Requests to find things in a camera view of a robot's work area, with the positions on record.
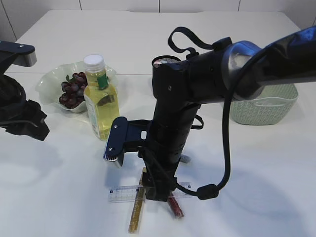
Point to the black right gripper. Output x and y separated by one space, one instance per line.
161 165

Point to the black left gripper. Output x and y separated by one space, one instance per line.
30 122

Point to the red glitter pen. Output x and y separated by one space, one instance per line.
174 206

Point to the clear plastic ruler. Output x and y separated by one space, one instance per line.
130 193

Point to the silver glitter pen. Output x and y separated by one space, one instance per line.
185 158

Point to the gold glitter pen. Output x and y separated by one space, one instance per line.
137 207

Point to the purple grape bunch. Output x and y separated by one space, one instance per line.
73 90

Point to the yellow tea bottle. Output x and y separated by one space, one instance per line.
100 96

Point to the clear plastic sheet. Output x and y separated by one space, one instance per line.
270 102

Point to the pink scissors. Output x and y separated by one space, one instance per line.
157 63

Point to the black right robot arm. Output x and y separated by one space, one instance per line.
226 72

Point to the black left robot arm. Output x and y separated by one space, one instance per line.
12 97

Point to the black mesh pen holder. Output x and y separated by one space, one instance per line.
164 59

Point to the green plastic basket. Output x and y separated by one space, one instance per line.
269 108

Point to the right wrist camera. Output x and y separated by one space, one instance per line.
124 137

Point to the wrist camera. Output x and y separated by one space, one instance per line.
124 137
17 54

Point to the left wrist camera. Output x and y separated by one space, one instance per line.
17 54

